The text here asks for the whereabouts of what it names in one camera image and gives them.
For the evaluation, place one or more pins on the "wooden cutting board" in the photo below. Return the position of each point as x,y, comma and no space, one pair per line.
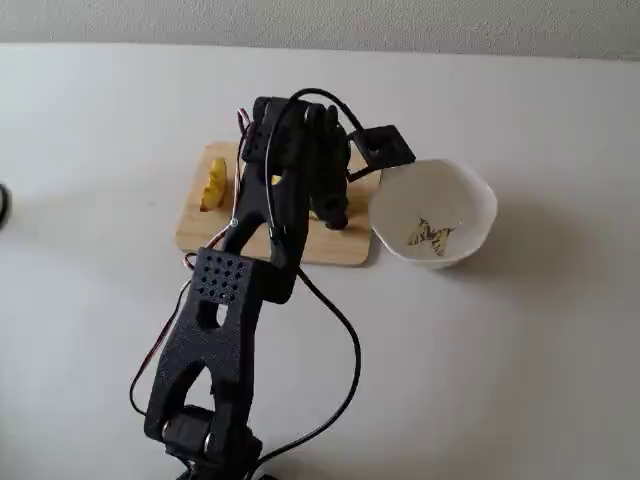
340,250

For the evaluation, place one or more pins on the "browned yellow apple slice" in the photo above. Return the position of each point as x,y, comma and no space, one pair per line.
215,185

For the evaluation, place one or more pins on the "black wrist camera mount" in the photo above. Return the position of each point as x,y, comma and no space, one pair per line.
382,147

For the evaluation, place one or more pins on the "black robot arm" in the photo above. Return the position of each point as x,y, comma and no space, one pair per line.
225,325

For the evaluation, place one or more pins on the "white butterfly print bowl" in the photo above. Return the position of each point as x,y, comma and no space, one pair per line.
470,200

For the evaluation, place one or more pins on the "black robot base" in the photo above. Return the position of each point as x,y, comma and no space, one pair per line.
220,467

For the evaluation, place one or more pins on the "black round object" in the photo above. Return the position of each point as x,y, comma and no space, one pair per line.
4,207

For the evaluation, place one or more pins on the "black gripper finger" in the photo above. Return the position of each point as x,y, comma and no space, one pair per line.
336,212

